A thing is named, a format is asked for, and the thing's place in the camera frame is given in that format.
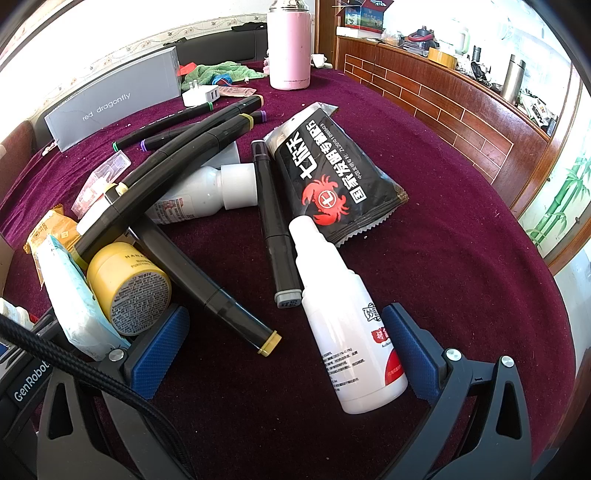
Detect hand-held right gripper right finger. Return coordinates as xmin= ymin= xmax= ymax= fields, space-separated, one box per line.
xmin=381 ymin=302 xmax=546 ymax=480

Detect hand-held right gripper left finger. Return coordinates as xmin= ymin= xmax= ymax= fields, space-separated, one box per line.
xmin=37 ymin=302 xmax=191 ymax=480

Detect white spray bottle red label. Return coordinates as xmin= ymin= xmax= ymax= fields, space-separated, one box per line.
xmin=288 ymin=216 xmax=409 ymax=415

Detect yellow jar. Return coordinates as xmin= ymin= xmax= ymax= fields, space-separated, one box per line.
xmin=86 ymin=242 xmax=172 ymax=337

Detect black marker yellow caps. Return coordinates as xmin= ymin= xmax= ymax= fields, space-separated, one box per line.
xmin=105 ymin=189 xmax=282 ymax=357
xmin=74 ymin=113 xmax=256 ymax=265

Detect light blue tissue pack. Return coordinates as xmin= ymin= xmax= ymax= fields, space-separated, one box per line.
xmin=36 ymin=234 xmax=132 ymax=361

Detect brown cardboard box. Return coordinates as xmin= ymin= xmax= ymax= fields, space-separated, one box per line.
xmin=0 ymin=235 xmax=14 ymax=296

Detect white block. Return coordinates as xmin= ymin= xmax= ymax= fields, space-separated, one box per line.
xmin=76 ymin=203 xmax=116 ymax=236

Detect orange snack packet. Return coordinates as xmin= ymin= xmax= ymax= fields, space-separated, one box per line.
xmin=23 ymin=204 xmax=88 ymax=287

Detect white plastic bottle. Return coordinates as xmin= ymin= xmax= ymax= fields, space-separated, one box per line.
xmin=145 ymin=162 xmax=259 ymax=225

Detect black marker grey cap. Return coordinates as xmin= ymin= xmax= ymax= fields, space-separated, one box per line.
xmin=250 ymin=140 xmax=304 ymax=309

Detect clear plastic package red item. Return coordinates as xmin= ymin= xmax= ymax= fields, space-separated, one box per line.
xmin=71 ymin=151 xmax=131 ymax=219

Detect black snack packet red crab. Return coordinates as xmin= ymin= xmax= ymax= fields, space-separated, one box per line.
xmin=263 ymin=102 xmax=410 ymax=247

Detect white plastic tube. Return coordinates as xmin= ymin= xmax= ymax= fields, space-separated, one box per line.
xmin=210 ymin=141 xmax=242 ymax=167

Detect black marker cream caps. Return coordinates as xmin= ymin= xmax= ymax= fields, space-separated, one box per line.
xmin=115 ymin=95 xmax=265 ymax=195

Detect maroon velvet tablecloth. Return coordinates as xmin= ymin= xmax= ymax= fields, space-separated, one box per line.
xmin=0 ymin=60 xmax=578 ymax=480

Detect black marker purple caps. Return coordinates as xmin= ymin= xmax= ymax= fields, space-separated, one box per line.
xmin=140 ymin=110 xmax=269 ymax=152

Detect black marker green caps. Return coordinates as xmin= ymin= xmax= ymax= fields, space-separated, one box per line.
xmin=112 ymin=102 xmax=214 ymax=151

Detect brown chair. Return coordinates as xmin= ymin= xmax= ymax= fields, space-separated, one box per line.
xmin=0 ymin=120 xmax=38 ymax=197

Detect wooden counter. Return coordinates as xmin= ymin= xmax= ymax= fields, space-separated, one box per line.
xmin=335 ymin=34 xmax=583 ymax=217

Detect grey cardboard box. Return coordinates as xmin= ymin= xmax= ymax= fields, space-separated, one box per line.
xmin=44 ymin=46 xmax=182 ymax=153

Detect white charger adapter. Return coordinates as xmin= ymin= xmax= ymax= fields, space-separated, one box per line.
xmin=181 ymin=79 xmax=221 ymax=108

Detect green cloth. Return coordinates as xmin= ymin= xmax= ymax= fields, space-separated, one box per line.
xmin=181 ymin=61 xmax=266 ymax=93

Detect steel thermos flask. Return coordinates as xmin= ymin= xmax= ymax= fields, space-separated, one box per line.
xmin=501 ymin=54 xmax=527 ymax=106

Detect brown packing tape roll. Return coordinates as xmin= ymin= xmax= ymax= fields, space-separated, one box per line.
xmin=427 ymin=46 xmax=459 ymax=68

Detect black sofa backrest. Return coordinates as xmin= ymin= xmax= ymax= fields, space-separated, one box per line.
xmin=174 ymin=21 xmax=269 ymax=66

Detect black red appliance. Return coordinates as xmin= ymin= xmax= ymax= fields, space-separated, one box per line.
xmin=402 ymin=25 xmax=439 ymax=51

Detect white flat box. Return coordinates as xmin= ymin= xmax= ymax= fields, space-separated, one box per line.
xmin=336 ymin=26 xmax=384 ymax=39

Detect pink thermos bottle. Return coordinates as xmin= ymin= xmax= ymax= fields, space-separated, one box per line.
xmin=267 ymin=0 xmax=312 ymax=90

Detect blue printed box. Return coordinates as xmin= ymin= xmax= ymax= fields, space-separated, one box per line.
xmin=344 ymin=0 xmax=393 ymax=28

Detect black cable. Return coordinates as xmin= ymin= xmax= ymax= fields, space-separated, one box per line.
xmin=0 ymin=314 xmax=195 ymax=480

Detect bamboo wall sticker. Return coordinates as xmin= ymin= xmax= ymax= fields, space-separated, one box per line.
xmin=526 ymin=157 xmax=591 ymax=259

